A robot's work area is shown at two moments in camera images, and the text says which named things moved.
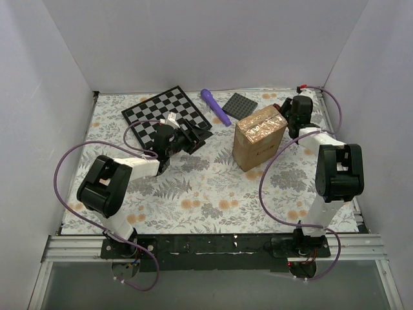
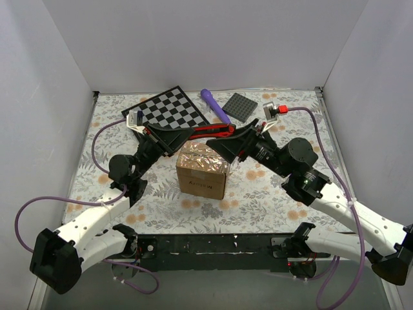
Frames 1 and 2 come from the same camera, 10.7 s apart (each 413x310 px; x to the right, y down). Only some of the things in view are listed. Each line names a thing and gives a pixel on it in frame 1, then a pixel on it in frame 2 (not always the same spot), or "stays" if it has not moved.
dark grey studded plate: (239, 106) stays
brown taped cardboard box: (259, 138) -> (201, 170)
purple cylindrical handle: (206, 94) stays
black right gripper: (286, 108) -> (249, 144)
